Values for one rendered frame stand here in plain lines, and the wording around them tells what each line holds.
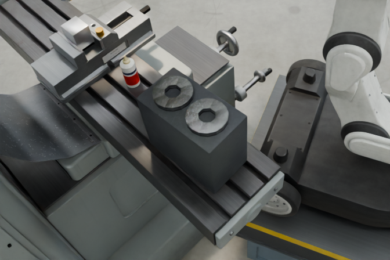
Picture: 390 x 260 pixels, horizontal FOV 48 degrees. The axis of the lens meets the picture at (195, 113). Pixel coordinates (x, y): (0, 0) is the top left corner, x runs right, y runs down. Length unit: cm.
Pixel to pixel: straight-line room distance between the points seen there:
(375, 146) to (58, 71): 94
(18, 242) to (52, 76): 44
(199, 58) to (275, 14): 132
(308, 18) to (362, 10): 171
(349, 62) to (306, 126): 46
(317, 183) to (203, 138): 66
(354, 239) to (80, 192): 90
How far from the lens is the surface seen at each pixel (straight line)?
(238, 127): 90
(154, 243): 179
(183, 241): 184
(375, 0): 108
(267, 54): 256
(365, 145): 141
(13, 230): 122
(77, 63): 122
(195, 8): 287
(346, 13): 111
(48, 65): 128
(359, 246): 159
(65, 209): 138
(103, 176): 138
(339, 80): 120
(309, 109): 159
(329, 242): 157
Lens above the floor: 186
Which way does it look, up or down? 54 degrees down
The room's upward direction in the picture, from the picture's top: 9 degrees counter-clockwise
